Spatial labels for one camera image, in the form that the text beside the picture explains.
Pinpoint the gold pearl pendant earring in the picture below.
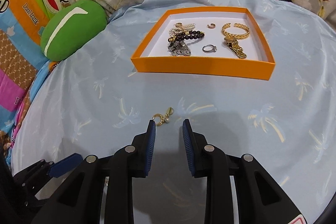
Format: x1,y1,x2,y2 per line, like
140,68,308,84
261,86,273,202
152,107,174,127

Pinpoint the silver wrist watch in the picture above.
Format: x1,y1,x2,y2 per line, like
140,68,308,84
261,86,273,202
168,41,191,56

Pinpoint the silver gemstone ring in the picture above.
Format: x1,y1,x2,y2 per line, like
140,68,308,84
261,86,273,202
202,44,218,54

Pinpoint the gold wrist watch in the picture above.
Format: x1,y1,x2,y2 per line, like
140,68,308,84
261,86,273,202
224,38,247,59

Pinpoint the black bead gold bracelet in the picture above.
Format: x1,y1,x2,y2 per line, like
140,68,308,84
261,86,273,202
167,29,206,44

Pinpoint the gold hoop earring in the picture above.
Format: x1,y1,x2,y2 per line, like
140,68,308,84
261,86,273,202
207,23,216,29

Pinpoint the orange jewelry tray box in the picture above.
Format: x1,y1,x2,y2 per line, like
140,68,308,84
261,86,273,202
130,7,276,80

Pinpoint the light blue palm-print sheet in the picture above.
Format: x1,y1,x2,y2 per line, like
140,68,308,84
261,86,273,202
11,0,335,223

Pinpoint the pearl gold brooch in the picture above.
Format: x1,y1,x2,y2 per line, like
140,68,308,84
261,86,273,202
169,23,195,37

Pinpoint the green plush pillow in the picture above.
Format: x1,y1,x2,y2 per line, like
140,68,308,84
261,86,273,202
41,0,107,61

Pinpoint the colourful cartoon monkey bedsheet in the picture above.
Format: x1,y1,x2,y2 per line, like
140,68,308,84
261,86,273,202
1,0,70,164

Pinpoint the gold braided cuff bracelet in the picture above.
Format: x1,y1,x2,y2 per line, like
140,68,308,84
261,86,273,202
221,22,251,41

